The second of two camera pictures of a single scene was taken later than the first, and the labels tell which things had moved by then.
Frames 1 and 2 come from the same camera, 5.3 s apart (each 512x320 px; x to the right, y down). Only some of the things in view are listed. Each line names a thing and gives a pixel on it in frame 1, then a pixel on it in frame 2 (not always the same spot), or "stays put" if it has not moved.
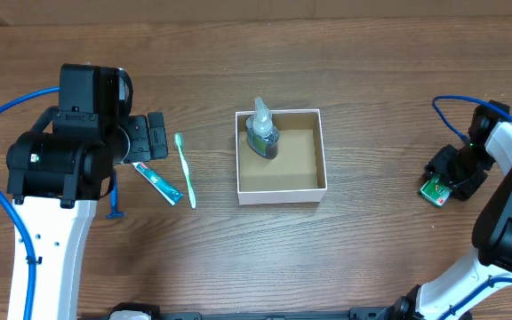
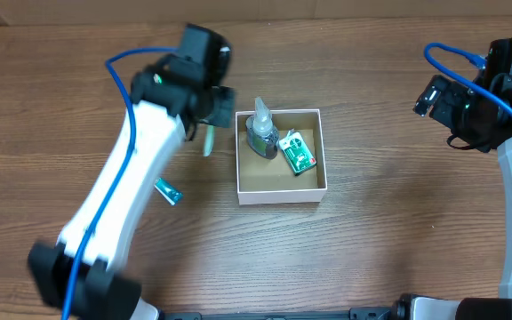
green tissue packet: x=436 y=190 → x=296 y=152
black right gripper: x=464 y=189 → x=448 y=92
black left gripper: x=141 y=147 → x=220 y=110
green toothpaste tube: x=172 y=196 stays put
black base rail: x=395 y=311 stays put
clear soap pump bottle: x=261 y=132 stays put
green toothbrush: x=179 y=142 → x=208 y=146
